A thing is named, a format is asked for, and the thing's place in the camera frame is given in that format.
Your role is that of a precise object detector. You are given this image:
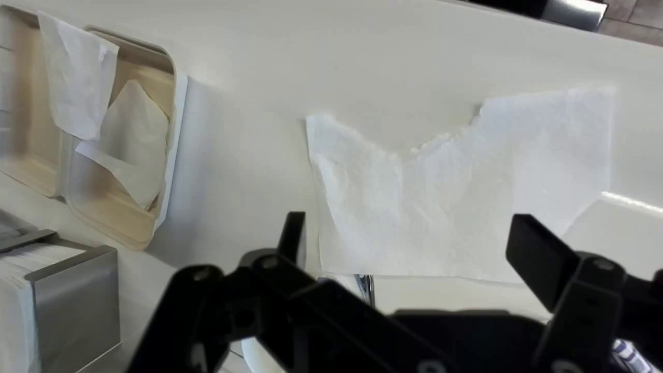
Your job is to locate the white paper napkin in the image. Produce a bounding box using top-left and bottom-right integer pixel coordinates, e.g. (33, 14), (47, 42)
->
(37, 13), (120, 143)
(72, 78), (171, 213)

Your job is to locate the beige clamshell food container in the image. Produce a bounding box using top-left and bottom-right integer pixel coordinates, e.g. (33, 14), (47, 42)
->
(0, 4), (191, 253)

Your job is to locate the large embossed white paper towel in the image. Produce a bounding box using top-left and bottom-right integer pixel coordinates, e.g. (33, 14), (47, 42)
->
(304, 86), (618, 287)

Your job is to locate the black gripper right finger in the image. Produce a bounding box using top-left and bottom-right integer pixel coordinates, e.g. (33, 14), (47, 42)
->
(505, 213), (663, 373)

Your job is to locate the metal napkin holder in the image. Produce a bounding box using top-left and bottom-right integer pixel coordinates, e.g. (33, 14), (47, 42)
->
(0, 208), (121, 373)

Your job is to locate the blue patterned paper plate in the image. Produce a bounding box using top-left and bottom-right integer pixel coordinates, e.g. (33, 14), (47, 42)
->
(608, 336), (663, 373)

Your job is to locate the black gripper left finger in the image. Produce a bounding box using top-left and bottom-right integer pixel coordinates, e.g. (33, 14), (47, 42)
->
(126, 209), (458, 373)

